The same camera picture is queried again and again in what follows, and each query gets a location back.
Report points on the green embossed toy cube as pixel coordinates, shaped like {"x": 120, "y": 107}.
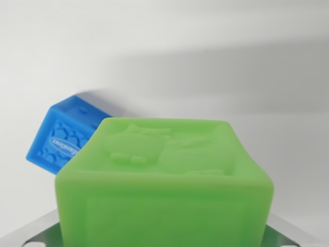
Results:
{"x": 164, "y": 200}

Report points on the gripper left finger with silver black pad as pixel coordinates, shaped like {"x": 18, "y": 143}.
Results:
{"x": 30, "y": 232}

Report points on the blue embossed toy cube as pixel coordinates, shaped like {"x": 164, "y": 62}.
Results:
{"x": 60, "y": 128}

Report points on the gripper right finger with silver black pad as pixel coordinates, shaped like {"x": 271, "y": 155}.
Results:
{"x": 290, "y": 235}

